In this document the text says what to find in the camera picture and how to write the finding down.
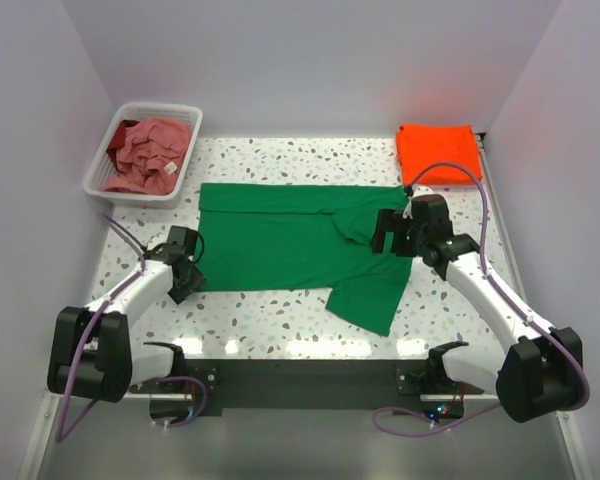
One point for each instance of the pink t shirt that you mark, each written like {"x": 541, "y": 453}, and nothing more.
{"x": 152, "y": 158}

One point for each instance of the green t shirt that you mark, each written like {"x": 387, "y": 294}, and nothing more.
{"x": 285, "y": 237}

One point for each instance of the white plastic basket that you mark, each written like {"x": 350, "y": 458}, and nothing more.
{"x": 101, "y": 166}

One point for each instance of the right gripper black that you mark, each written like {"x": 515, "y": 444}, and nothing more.
{"x": 387, "y": 233}

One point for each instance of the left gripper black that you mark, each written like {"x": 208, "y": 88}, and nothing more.
{"x": 190, "y": 282}

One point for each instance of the dark red t shirt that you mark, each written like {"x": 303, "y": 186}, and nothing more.
{"x": 118, "y": 140}

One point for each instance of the pink folded shirt under stack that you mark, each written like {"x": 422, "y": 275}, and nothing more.
{"x": 454, "y": 187}

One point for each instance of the orange folded t shirt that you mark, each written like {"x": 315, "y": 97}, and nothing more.
{"x": 419, "y": 146}

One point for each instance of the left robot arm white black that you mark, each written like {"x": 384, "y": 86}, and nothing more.
{"x": 92, "y": 353}

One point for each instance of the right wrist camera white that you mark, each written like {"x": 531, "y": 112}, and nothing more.
{"x": 416, "y": 190}

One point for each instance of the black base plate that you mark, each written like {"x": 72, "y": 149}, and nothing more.
{"x": 306, "y": 385}

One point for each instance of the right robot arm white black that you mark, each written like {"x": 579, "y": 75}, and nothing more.
{"x": 541, "y": 368}

